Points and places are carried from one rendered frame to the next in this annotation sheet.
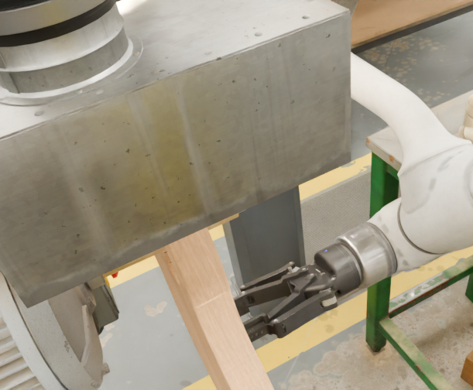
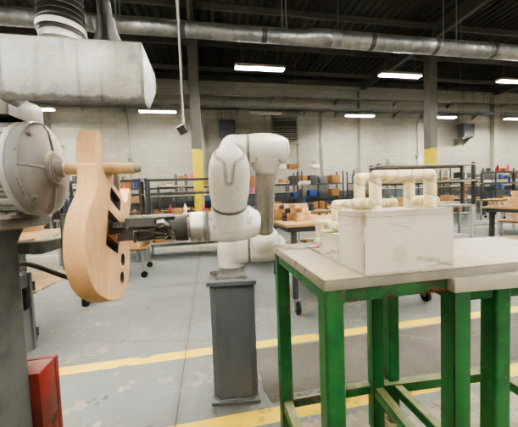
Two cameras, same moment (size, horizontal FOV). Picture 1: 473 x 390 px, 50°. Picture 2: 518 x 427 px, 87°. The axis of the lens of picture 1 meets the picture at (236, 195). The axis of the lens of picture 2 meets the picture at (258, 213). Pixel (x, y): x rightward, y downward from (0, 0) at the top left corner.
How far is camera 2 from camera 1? 76 cm
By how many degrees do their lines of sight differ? 39
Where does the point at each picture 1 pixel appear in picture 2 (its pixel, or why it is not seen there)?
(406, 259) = (213, 223)
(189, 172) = (74, 74)
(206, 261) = (88, 144)
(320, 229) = not seen: hidden behind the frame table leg
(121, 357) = (125, 401)
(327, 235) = not seen: hidden behind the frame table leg
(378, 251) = (200, 215)
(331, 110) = (134, 74)
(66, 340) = (16, 146)
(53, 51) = (48, 29)
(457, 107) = not seen: hidden behind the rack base
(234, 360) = (82, 196)
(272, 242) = (233, 329)
